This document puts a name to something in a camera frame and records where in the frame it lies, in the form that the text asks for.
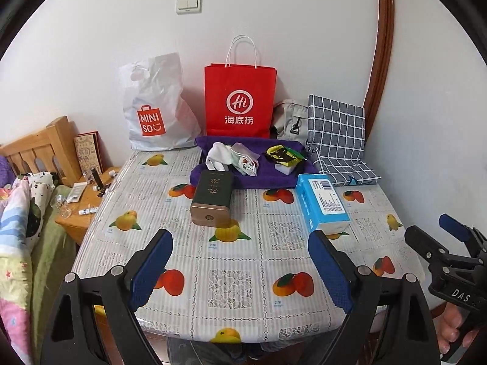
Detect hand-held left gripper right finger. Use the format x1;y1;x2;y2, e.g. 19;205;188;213
308;230;442;365

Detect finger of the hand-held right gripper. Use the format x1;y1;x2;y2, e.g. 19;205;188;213
404;225;463;274
438;214;487;253

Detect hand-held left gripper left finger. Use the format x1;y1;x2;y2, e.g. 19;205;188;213
40;229;173;365

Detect purple fabric storage tray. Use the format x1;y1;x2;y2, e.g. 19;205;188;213
189;135;320;190

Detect white foam block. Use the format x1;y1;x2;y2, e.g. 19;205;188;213
275;159;299;176

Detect yellow pouch black straps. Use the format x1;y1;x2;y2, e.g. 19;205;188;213
265;144;305;165

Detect white sachet red print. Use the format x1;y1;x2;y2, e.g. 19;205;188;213
233;152;262;177

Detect person's right hand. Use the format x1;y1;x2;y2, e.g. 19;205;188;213
437;302;470;354

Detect blue tissue pack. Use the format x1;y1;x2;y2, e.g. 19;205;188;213
296;173;351;236

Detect wooden nightstand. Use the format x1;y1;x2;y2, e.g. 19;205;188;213
55;166;123;246

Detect fruit-print tablecloth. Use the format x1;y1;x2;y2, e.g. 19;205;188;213
72;148;427;345

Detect dark green box gold end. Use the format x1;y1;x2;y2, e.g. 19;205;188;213
189;170;234;227

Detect green bed sheet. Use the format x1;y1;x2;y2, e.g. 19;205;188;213
30;184;82;331

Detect grey checked cushion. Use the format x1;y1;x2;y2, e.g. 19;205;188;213
307;94;366;160
314;146;382;187

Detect clear drinking glass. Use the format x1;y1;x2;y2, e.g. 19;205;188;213
52;193;72;218

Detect brown patterned book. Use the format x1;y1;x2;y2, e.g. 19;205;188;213
73;131;104;176

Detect printed blanket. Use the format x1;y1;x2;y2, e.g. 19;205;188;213
0;177;46;365

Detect white spotted cloth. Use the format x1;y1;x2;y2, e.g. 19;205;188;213
21;172;58;236

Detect white plastic shopping bag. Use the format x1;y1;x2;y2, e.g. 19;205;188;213
120;52;202;152

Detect grey fabric bag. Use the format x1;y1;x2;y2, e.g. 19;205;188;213
272;100;310;145

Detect purple plush toy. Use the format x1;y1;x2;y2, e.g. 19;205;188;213
0;155;14;187

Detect red paper bag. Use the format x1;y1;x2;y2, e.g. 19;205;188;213
204;35;277;139

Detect brown wooden door frame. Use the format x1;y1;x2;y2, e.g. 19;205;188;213
363;0;394;122

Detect white light switch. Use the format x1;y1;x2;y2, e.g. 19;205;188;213
176;0;202;14

